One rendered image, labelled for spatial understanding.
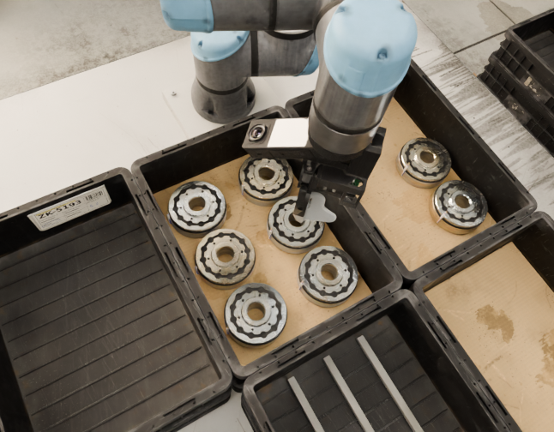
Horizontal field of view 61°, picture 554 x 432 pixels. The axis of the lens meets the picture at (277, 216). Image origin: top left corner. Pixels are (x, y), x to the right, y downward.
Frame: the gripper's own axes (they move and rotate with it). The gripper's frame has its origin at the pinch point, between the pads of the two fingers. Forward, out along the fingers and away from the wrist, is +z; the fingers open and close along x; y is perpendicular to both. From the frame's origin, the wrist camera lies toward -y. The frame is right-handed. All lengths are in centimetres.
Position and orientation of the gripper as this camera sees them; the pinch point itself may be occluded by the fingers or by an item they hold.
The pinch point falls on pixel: (301, 199)
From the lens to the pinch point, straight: 71.1
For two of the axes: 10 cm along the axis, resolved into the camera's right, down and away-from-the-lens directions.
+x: 2.7, -8.8, 4.0
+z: -0.7, 3.9, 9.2
